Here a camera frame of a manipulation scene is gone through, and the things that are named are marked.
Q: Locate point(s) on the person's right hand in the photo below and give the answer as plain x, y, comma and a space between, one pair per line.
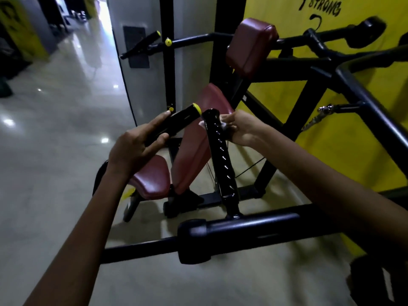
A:
247, 129

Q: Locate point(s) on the person's left hand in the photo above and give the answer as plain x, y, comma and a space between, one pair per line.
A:
132, 149

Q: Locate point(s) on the person's left thumb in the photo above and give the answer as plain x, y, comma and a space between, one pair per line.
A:
159, 144

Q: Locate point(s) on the person's right fingers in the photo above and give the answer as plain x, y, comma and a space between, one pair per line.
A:
230, 119

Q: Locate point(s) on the white wiping cloth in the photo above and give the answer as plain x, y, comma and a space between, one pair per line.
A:
223, 125

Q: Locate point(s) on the person's right forearm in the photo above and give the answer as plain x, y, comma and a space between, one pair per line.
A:
334, 194

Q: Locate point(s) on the person's left forearm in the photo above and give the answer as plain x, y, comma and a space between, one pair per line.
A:
83, 238

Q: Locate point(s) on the maroon backrest pad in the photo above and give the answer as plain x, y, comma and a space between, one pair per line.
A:
193, 149

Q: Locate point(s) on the maroon seat pad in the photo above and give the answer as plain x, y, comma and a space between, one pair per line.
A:
153, 180

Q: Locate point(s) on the maroon chest pad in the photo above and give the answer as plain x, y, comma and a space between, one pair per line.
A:
250, 46

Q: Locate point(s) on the silver carabiner clip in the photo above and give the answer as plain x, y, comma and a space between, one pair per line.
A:
320, 113

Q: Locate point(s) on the yellow round knob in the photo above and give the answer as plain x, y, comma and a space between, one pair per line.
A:
168, 42

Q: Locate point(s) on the black foam roller bar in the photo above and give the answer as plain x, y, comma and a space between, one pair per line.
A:
248, 231

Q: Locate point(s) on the black foam roller end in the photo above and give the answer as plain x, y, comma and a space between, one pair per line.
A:
366, 31

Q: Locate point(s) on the yellow printed standing banner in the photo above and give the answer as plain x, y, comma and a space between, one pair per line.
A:
19, 28

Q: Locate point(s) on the black adjustment post with holes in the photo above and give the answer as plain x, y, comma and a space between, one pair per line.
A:
221, 162

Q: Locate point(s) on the black gym machine frame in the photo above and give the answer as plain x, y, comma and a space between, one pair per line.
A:
318, 68

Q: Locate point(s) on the black wall plate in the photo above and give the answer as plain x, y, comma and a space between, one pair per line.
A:
134, 41

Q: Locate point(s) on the yellow wall banner with lettering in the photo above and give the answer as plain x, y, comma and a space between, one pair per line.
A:
344, 143

